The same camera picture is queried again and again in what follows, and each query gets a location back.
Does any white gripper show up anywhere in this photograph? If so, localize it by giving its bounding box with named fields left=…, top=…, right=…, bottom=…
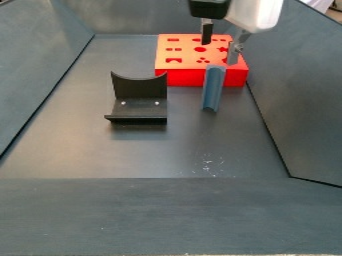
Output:
left=187, top=0, right=283, bottom=66

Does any red shape sorting board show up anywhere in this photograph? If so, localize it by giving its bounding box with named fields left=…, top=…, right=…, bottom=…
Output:
left=155, top=34, right=249, bottom=87

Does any black curved holder stand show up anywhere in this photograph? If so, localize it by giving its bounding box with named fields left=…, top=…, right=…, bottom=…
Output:
left=104, top=72, right=167, bottom=124

